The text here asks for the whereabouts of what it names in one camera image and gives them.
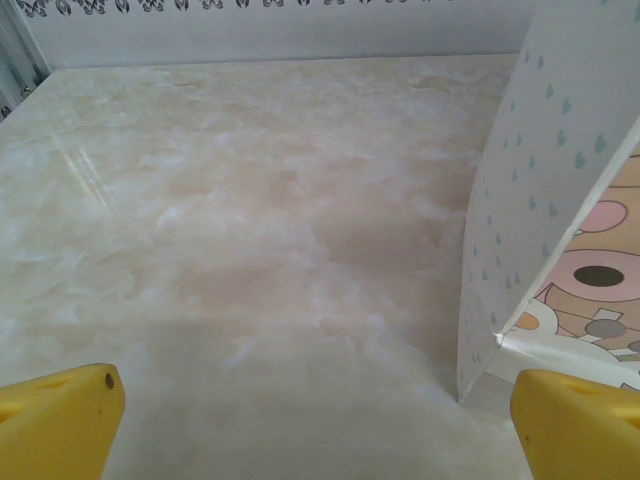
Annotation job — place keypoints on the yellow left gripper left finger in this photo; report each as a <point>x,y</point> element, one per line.
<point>55,425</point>

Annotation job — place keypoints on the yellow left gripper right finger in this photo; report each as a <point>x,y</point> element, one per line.
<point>580,430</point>

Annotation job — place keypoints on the animal print paper gift bag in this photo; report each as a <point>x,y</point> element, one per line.
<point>525,200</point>

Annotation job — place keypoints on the aluminium frame corner post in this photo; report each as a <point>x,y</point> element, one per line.
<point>20,50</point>

